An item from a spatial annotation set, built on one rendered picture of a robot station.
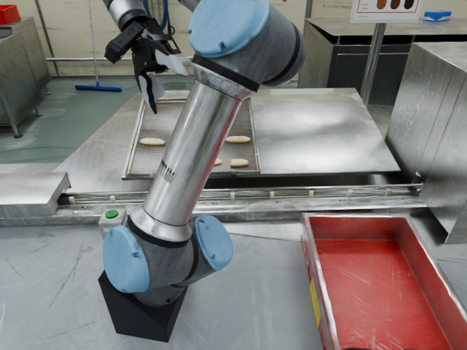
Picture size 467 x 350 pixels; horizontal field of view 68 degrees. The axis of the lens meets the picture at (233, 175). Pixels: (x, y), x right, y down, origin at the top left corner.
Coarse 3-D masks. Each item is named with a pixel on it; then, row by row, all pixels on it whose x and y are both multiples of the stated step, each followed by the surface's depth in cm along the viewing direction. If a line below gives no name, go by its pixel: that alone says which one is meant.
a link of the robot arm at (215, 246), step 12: (204, 216) 72; (192, 228) 69; (204, 228) 69; (216, 228) 73; (192, 240) 67; (204, 240) 67; (216, 240) 70; (228, 240) 74; (204, 252) 67; (216, 252) 68; (228, 252) 72; (192, 264) 66; (204, 264) 68; (216, 264) 68; (228, 264) 71; (192, 276) 68; (204, 276) 73
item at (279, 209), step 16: (64, 208) 116; (80, 208) 116; (96, 208) 116; (112, 208) 116; (128, 208) 116; (208, 208) 116; (224, 208) 116; (240, 208) 116; (256, 208) 116; (272, 208) 116; (288, 208) 116; (304, 208) 116; (320, 208) 116; (336, 208) 116; (352, 208) 116; (368, 208) 117; (384, 208) 117; (400, 208) 117; (416, 208) 117; (0, 224) 114; (16, 224) 114; (32, 224) 115; (48, 224) 115; (64, 224) 115; (80, 224) 116
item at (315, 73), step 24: (312, 24) 315; (336, 24) 298; (360, 24) 298; (408, 24) 297; (432, 24) 296; (456, 24) 296; (312, 48) 314; (336, 48) 257; (360, 48) 258; (384, 48) 258; (408, 48) 259; (312, 72) 316; (336, 72) 267; (360, 72) 268; (384, 72) 269; (384, 96) 280
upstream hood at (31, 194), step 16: (0, 176) 122; (16, 176) 122; (32, 176) 122; (48, 176) 122; (64, 176) 123; (0, 192) 114; (16, 192) 114; (32, 192) 114; (48, 192) 114; (0, 208) 110; (16, 208) 110; (32, 208) 111; (48, 208) 111
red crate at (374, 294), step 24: (336, 240) 109; (360, 240) 109; (384, 240) 109; (336, 264) 102; (360, 264) 102; (384, 264) 102; (408, 264) 102; (336, 288) 95; (360, 288) 95; (384, 288) 95; (408, 288) 95; (336, 312) 89; (360, 312) 89; (384, 312) 89; (408, 312) 89; (432, 312) 89; (360, 336) 83; (384, 336) 83; (408, 336) 83; (432, 336) 83
